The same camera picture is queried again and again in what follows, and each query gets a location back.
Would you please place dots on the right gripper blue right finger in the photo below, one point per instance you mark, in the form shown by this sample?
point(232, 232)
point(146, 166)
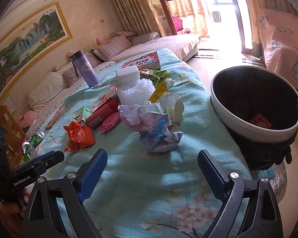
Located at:
point(215, 174)

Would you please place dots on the white paper ball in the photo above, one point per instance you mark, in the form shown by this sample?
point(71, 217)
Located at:
point(157, 123)

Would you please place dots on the red cylindrical snack pack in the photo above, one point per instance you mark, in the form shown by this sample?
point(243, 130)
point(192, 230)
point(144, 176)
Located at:
point(102, 113)

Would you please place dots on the light blue floral tablecloth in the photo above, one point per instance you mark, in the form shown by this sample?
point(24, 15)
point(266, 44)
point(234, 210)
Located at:
point(145, 194)

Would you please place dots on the green drink pouch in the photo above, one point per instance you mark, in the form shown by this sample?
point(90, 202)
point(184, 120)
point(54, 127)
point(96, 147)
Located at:
point(157, 77)

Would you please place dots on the wooden ruler board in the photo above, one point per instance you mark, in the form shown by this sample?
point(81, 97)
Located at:
point(55, 117)

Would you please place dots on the yellow foil wrapper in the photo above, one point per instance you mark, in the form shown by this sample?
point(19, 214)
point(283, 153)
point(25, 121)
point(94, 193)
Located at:
point(159, 92)

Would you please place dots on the wooden chair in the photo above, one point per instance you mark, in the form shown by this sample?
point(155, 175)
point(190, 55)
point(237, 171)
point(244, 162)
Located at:
point(14, 135)

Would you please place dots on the round black trash bin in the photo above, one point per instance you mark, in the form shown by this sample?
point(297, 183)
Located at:
point(238, 94)

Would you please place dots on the beige curtain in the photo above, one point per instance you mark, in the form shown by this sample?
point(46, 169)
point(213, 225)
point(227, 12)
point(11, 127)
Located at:
point(139, 16)

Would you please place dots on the striped pink cushion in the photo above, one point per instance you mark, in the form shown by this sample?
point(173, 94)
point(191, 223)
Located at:
point(114, 47)

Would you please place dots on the pink sofa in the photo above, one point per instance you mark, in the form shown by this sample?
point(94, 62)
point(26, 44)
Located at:
point(57, 85)

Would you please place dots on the framed landscape painting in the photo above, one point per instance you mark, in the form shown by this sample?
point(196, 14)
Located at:
point(29, 41)

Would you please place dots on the red children's book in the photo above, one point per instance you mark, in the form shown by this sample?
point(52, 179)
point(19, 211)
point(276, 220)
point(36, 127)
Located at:
point(147, 61)

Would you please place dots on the pink heart pattern cover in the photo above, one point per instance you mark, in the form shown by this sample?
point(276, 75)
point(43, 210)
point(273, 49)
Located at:
point(278, 33)

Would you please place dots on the red white snack box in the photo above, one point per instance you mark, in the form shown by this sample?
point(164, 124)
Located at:
point(110, 93)

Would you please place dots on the left hand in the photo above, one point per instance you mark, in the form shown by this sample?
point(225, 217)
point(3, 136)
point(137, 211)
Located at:
point(11, 209)

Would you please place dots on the green milk carton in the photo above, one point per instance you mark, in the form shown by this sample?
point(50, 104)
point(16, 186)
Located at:
point(81, 115)

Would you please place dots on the red snack wrapper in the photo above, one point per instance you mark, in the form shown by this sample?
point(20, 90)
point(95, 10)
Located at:
point(260, 121)

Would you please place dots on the purple thermos bottle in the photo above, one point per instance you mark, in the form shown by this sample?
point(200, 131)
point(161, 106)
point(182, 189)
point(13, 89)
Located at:
point(82, 65)

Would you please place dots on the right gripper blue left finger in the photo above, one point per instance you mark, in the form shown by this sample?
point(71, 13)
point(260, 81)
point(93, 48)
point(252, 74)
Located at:
point(89, 174)

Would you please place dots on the orange snack bag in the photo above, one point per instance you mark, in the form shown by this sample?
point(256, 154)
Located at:
point(79, 137)

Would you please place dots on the pink round candy pack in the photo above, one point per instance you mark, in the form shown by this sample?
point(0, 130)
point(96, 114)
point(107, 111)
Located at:
point(110, 122)

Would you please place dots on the white foam fruit net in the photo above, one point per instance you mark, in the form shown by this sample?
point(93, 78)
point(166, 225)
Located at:
point(136, 95)

